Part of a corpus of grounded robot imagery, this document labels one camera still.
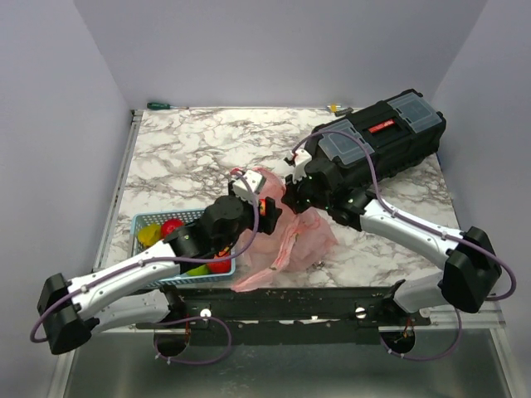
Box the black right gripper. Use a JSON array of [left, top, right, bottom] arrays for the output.
[[280, 169, 331, 216]]

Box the pink plastic bag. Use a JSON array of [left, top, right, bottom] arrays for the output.
[[231, 167, 338, 293]]

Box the green fake fruit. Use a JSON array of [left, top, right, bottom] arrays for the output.
[[186, 265, 210, 277]]

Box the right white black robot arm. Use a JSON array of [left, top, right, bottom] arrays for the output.
[[282, 153, 502, 325]]

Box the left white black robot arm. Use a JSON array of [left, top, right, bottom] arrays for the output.
[[30, 195, 282, 355]]

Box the red fake apple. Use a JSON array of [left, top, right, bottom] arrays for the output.
[[161, 218, 184, 239]]

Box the yellow fake starfruit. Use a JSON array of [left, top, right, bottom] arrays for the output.
[[137, 224, 163, 248]]

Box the black plastic toolbox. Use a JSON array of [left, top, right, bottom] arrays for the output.
[[304, 89, 446, 187]]

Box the yellow and black bit set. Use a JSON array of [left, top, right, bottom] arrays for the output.
[[327, 104, 353, 117]]

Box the light blue plastic basket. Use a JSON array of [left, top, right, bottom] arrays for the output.
[[129, 208, 236, 289]]

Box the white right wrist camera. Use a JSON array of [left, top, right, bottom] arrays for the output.
[[285, 148, 313, 184]]

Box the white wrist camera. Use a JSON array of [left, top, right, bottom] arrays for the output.
[[230, 168, 266, 204], [285, 148, 313, 184]]

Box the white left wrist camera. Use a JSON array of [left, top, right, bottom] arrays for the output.
[[230, 168, 266, 204]]

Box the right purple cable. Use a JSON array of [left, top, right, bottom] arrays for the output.
[[285, 130, 518, 361]]

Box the black mounting base plate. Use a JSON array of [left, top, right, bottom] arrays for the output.
[[138, 287, 431, 351]]

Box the green handled screwdriver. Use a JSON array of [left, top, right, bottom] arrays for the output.
[[146, 102, 188, 111]]

